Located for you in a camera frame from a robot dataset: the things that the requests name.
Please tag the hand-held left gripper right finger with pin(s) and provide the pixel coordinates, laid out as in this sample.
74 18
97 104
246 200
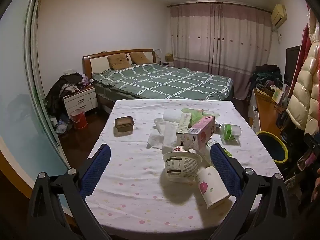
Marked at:
225 172

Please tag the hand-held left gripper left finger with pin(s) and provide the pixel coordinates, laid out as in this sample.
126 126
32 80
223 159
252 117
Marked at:
96 170

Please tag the clear jar with green lid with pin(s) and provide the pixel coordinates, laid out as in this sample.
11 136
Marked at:
230 131

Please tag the pink strawberry milk carton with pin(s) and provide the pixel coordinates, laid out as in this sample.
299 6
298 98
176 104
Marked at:
202 132

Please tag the dark bin with yellow rim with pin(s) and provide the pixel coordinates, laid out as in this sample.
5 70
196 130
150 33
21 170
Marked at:
271 147

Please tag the person's right hand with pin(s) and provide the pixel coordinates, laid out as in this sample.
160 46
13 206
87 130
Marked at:
316 185

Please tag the white paper cup pink print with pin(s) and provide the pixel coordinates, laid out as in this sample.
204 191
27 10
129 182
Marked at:
210 190

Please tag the spotted white tablecloth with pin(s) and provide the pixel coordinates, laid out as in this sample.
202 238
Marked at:
130 192

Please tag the white yogurt tub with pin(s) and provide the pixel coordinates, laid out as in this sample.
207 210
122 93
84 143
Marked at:
182 165

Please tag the small round foil lid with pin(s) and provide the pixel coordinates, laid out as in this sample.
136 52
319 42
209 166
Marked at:
180 149

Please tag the red bucket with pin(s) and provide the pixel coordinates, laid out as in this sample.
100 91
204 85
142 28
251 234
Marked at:
78 120

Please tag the brown rectangular tray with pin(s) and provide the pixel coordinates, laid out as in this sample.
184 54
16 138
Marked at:
123 123

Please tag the clear plastic bag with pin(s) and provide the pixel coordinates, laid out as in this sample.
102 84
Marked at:
61 127

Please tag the white green carton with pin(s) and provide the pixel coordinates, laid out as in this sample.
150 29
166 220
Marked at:
183 122

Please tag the green plastic bag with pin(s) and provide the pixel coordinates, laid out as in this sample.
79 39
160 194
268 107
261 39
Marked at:
197 113

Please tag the crumpled white tissue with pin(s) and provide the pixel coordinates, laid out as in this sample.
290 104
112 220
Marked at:
160 137

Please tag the white nightstand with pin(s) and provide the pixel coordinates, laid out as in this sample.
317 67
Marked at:
80 100

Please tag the wooden desk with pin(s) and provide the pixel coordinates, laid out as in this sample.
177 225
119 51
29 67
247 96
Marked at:
265 110

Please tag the dark clutter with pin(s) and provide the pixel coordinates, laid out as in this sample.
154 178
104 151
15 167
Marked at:
308 152

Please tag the dark clothes heap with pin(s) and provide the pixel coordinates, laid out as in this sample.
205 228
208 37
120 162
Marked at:
56 92

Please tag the wardrobe sliding door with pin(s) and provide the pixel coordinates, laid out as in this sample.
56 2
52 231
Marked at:
22 105

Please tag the mixed clothes pile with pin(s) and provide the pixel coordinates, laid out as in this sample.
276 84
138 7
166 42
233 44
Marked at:
266 76

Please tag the wooden bed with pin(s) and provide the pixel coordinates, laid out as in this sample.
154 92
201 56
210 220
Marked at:
100 63

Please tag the green checked duvet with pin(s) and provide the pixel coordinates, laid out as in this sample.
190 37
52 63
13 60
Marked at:
162 82

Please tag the brown pillow with face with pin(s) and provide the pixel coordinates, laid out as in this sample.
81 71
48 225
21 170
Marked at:
118 61

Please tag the cream puffer jacket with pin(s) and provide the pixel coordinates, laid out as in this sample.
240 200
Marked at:
305 87

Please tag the black television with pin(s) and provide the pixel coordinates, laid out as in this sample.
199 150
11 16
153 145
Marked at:
292 65

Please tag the yellow box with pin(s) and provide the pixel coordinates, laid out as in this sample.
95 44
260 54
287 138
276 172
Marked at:
169 57

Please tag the pink striped curtain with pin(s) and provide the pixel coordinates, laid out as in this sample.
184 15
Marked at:
212 42

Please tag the red jacket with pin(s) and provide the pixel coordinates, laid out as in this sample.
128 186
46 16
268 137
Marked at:
305 37

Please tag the wall air conditioner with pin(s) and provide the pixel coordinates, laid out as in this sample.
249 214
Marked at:
278 15

